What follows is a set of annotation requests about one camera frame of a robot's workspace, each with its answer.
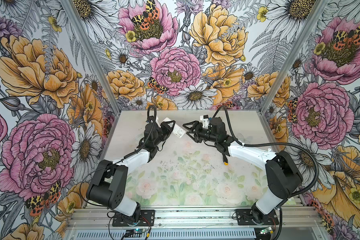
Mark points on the aluminium corner post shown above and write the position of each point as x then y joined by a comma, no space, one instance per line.
81,33
310,24

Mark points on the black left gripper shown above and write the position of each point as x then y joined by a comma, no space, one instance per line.
167,127

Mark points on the aluminium corner post right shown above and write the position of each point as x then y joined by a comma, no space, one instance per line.
310,24

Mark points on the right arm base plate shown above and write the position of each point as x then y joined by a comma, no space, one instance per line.
250,217

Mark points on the green circuit board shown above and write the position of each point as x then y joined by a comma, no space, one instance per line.
265,231
138,232

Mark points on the black yellow screwdriver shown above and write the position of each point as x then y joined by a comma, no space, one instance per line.
225,159

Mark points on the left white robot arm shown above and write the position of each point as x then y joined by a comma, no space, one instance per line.
108,184

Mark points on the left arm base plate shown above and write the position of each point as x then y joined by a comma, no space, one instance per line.
141,218

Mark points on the white remote control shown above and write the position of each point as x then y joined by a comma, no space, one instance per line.
178,131

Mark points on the aluminium corner post left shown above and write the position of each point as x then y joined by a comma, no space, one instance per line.
81,33

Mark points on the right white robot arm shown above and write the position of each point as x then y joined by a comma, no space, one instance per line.
282,174

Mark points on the aluminium front rail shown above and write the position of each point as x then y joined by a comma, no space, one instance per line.
193,217

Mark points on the green circuit board right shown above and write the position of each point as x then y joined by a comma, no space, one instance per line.
265,231

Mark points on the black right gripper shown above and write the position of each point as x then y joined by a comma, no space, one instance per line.
196,136

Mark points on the green circuit board left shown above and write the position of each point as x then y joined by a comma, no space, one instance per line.
138,232

